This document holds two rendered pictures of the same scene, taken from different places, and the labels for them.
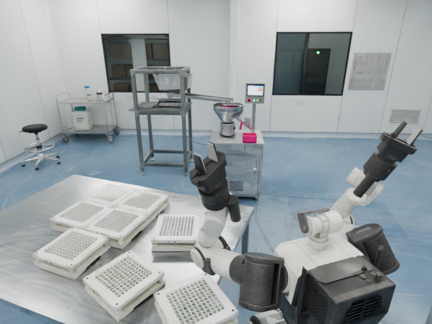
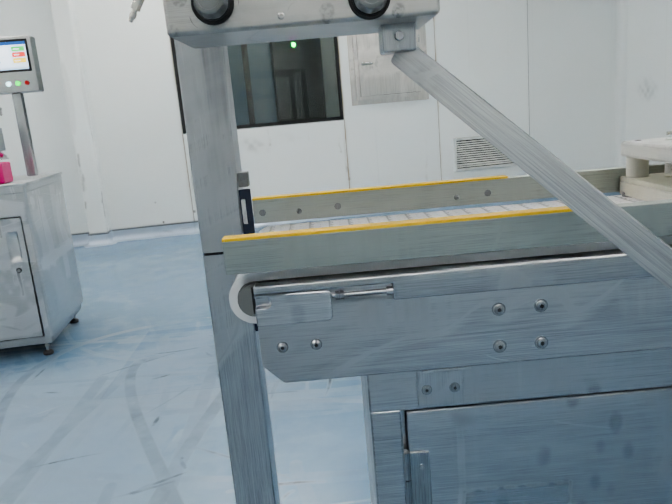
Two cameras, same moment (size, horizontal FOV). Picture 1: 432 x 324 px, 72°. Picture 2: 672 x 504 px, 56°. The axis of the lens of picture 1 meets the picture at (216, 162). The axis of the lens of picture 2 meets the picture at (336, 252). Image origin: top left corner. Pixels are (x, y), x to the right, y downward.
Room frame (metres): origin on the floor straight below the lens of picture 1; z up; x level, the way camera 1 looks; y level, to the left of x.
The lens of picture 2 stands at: (0.37, -1.28, 0.95)
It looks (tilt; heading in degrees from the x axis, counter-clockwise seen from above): 13 degrees down; 349
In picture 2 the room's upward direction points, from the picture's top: 5 degrees counter-clockwise
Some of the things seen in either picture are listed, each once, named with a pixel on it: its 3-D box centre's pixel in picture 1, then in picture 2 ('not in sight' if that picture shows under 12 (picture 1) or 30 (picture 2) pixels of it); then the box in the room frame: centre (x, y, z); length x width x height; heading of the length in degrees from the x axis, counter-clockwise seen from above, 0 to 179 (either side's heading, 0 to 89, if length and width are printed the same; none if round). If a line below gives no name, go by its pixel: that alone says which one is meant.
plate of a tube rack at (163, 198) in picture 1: (142, 201); not in sight; (1.64, 0.46, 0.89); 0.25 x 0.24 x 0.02; 159
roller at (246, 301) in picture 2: not in sight; (265, 266); (1.08, -1.34, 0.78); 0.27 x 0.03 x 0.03; 170
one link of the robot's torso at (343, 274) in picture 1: (323, 290); not in sight; (0.72, -0.35, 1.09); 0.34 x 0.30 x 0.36; 109
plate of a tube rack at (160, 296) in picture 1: (194, 303); not in sight; (0.85, 0.08, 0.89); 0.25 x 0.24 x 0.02; 120
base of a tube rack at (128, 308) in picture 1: (125, 285); not in sight; (0.99, 0.39, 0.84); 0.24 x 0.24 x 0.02; 51
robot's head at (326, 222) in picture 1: (321, 226); not in sight; (0.78, -0.33, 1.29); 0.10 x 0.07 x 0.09; 109
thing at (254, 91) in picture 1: (254, 108); (17, 108); (3.61, -0.47, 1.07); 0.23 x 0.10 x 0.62; 87
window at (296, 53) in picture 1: (310, 64); (257, 56); (5.95, -1.81, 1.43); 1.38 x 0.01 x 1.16; 87
